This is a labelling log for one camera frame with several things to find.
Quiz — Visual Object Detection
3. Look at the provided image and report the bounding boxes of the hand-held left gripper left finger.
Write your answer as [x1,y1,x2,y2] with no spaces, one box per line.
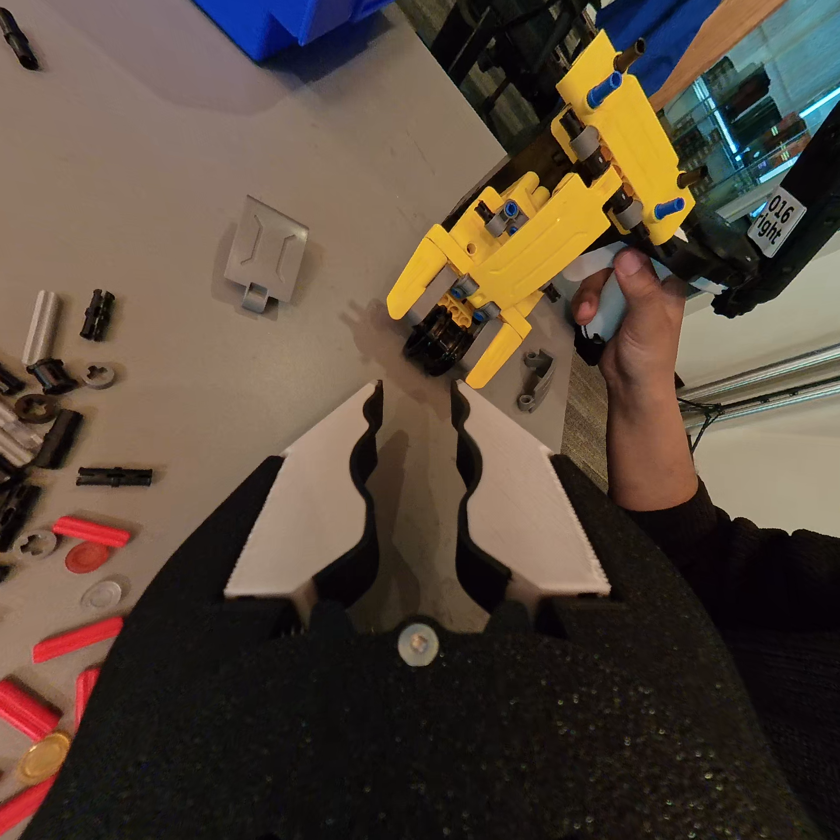
[223,379,385,614]

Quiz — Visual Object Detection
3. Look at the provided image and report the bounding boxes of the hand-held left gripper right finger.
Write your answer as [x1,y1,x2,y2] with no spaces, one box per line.
[451,379,613,614]

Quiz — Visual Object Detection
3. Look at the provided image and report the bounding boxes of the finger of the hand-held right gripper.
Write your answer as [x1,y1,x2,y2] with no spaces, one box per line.
[441,128,580,227]

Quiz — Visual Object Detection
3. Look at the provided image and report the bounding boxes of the yellow toy brick vehicle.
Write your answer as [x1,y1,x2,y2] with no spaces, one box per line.
[386,29,710,389]

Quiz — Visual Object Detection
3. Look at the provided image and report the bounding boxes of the pile of red black pins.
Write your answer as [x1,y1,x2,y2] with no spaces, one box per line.
[0,289,155,821]

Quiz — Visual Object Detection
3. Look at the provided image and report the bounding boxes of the person's right hand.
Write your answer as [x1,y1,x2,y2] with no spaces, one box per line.
[570,249,688,396]

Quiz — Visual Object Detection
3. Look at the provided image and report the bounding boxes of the small grey curved piece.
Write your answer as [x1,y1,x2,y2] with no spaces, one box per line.
[516,348,557,414]

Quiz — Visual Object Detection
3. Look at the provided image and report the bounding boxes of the wooden column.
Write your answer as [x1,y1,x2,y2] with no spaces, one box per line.
[646,0,788,112]

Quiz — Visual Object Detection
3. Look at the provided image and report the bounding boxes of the blue plastic bin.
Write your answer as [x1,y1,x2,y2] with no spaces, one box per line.
[190,0,401,63]

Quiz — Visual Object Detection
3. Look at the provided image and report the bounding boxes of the black connector pin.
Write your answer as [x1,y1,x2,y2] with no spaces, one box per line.
[0,10,40,70]

